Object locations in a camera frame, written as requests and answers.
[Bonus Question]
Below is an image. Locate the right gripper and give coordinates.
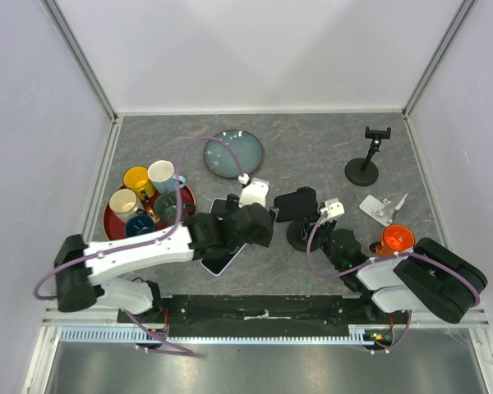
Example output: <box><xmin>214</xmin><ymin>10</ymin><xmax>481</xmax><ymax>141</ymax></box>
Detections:
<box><xmin>297</xmin><ymin>213</ymin><xmax>343</xmax><ymax>270</ymax></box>

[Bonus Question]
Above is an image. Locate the black phone stand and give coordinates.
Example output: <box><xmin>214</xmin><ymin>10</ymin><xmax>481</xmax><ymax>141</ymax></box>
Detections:
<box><xmin>286</xmin><ymin>209</ymin><xmax>320</xmax><ymax>253</ymax></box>
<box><xmin>344</xmin><ymin>126</ymin><xmax>392</xmax><ymax>186</ymax></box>

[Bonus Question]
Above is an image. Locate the black phone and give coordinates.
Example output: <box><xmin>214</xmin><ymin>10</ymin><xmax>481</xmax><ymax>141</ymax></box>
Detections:
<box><xmin>274</xmin><ymin>186</ymin><xmax>318</xmax><ymax>222</ymax></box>

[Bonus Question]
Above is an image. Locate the light blue phone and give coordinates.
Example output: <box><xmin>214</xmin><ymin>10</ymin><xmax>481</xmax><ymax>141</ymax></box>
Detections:
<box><xmin>210</xmin><ymin>198</ymin><xmax>227</xmax><ymax>214</ymax></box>

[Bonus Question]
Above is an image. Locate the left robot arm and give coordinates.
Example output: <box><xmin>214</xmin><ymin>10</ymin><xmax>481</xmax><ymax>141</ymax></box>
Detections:
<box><xmin>54</xmin><ymin>195</ymin><xmax>278</xmax><ymax>323</ymax></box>

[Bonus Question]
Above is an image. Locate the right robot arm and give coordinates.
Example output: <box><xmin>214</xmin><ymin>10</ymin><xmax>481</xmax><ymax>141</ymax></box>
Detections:
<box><xmin>306</xmin><ymin>217</ymin><xmax>488</xmax><ymax>324</ymax></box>

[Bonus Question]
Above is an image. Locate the lilac case phone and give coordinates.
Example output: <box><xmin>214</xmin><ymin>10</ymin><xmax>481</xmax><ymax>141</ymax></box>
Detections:
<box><xmin>200</xmin><ymin>244</ymin><xmax>247</xmax><ymax>277</ymax></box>

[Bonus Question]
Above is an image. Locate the white folding phone stand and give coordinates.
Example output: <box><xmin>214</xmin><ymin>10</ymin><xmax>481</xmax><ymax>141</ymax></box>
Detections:
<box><xmin>359</xmin><ymin>194</ymin><xmax>408</xmax><ymax>227</ymax></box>

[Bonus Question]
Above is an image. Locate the orange mug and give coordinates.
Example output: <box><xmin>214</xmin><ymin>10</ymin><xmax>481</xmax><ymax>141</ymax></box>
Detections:
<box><xmin>369</xmin><ymin>224</ymin><xmax>416</xmax><ymax>257</ymax></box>

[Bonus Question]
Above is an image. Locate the blue ceramic plate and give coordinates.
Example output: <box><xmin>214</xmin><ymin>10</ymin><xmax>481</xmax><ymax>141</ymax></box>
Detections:
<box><xmin>203</xmin><ymin>129</ymin><xmax>264</xmax><ymax>179</ymax></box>

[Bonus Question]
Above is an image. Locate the grey mug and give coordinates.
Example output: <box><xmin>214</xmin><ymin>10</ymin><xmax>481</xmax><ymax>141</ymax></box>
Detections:
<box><xmin>153</xmin><ymin>192</ymin><xmax>177</xmax><ymax>226</ymax></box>

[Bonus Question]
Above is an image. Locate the white light-blue mug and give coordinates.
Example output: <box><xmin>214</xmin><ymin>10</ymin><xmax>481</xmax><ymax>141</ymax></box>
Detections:
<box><xmin>147</xmin><ymin>160</ymin><xmax>187</xmax><ymax>194</ymax></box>

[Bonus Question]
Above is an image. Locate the dark blue mug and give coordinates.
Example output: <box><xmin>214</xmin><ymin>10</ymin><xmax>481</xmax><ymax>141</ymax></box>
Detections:
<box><xmin>124</xmin><ymin>214</ymin><xmax>156</xmax><ymax>237</ymax></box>

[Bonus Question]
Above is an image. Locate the yellow mug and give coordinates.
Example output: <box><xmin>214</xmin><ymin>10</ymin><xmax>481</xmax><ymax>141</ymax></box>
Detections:
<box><xmin>122</xmin><ymin>166</ymin><xmax>156</xmax><ymax>201</ymax></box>

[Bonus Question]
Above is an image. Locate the cream cup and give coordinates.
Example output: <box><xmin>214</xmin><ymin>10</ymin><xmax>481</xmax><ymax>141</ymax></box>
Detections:
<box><xmin>108</xmin><ymin>189</ymin><xmax>145</xmax><ymax>223</ymax></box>

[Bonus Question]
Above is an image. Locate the red round tray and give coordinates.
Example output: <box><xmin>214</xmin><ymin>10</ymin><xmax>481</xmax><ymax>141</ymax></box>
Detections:
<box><xmin>103</xmin><ymin>182</ymin><xmax>197</xmax><ymax>241</ymax></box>

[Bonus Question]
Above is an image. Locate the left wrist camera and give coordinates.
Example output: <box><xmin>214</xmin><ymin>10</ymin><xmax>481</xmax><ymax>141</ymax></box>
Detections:
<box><xmin>238</xmin><ymin>178</ymin><xmax>270</xmax><ymax>208</ymax></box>

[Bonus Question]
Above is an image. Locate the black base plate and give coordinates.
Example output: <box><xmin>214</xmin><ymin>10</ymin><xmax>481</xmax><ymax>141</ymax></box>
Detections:
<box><xmin>137</xmin><ymin>295</ymin><xmax>407</xmax><ymax>338</ymax></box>

